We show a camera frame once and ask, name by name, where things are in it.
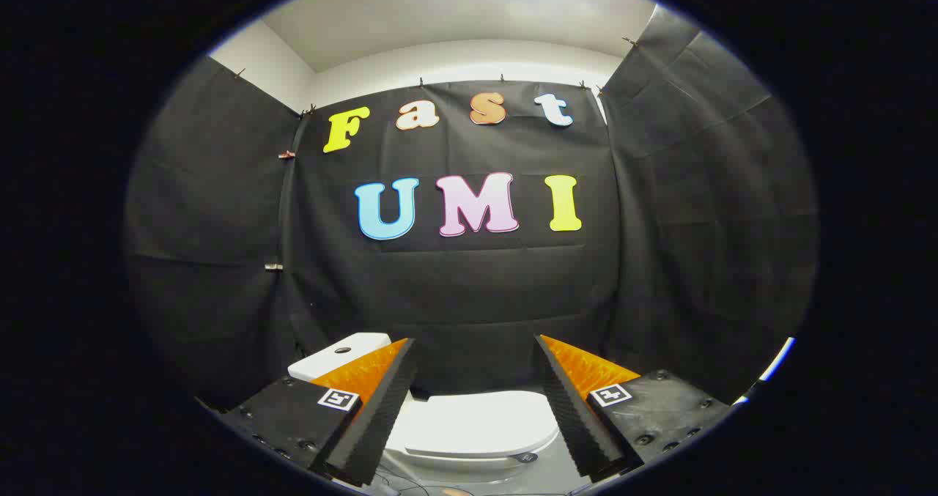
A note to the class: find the black backdrop cloth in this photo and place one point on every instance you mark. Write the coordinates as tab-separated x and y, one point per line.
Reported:
469	283

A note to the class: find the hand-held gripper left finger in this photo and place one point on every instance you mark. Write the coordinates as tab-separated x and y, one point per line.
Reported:
381	415

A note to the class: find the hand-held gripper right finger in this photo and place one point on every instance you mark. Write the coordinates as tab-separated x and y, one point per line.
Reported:
575	415

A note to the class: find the white toilet lid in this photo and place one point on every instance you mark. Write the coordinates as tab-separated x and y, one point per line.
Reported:
476	423

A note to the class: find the white toilet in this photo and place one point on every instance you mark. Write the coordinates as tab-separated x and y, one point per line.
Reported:
322	364

